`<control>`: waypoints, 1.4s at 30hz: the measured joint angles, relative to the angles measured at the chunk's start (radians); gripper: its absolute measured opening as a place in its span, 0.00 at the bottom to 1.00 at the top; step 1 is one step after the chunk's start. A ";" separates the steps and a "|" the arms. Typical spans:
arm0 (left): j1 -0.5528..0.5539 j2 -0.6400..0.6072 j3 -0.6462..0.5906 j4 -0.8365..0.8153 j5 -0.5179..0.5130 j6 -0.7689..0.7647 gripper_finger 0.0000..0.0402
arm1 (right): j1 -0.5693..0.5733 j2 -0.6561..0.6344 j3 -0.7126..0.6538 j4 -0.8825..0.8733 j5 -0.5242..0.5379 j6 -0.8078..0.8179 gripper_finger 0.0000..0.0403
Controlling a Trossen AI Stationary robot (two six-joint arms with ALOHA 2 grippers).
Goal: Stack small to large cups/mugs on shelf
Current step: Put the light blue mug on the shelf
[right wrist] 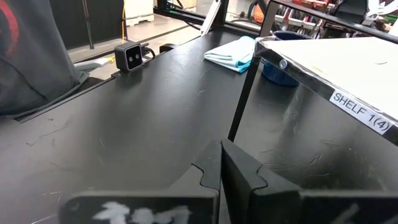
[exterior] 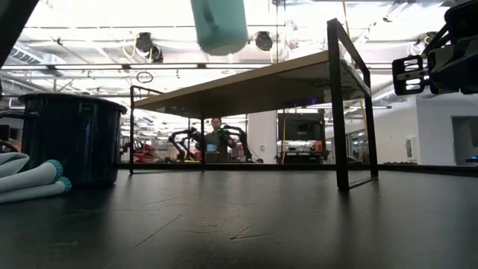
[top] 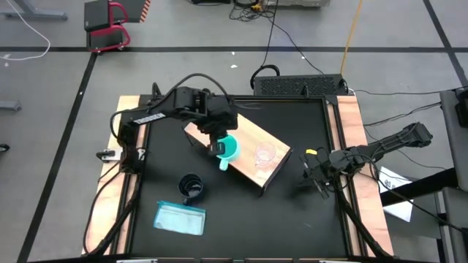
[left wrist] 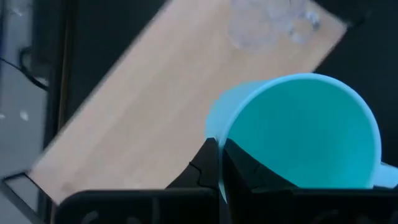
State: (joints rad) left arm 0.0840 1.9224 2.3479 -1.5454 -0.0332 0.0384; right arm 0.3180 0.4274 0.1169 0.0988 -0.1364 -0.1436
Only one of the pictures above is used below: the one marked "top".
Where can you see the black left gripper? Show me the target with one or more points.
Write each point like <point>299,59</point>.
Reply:
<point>219,128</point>

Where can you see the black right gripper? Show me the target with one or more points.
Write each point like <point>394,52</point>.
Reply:
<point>320,166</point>

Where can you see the teal mug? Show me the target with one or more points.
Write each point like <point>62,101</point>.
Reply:
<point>232,146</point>

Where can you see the dark blue mug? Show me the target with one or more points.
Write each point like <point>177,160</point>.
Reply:
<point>190,188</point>

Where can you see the clear glass cup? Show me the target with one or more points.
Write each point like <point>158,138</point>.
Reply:
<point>265,153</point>

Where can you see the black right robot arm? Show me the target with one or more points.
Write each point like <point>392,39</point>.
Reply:
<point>395,140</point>

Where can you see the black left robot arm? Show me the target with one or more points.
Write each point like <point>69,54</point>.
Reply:
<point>183,102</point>

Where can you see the yellow tag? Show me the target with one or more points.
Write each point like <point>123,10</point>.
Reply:
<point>311,151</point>

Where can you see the wooden board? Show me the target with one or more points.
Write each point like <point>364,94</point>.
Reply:
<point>252,135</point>

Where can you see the blue plastic pouch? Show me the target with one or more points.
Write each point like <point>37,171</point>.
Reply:
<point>179,219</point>

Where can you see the white paper sheet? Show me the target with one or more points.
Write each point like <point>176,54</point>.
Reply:
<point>396,212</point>

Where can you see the black computer case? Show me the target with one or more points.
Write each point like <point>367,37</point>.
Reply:
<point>300,85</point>

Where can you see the grey side desk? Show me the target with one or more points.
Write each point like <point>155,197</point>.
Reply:
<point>455,219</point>

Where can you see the black mat with orange stripes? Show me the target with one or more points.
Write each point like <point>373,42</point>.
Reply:
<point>137,7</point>

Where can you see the red and black cart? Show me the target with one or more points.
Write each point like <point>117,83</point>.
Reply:
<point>97,14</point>

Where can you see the grey metal floor leg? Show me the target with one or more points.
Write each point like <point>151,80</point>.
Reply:
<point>33,15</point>

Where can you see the black table frame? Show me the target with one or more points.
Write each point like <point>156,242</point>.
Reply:
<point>292,98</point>

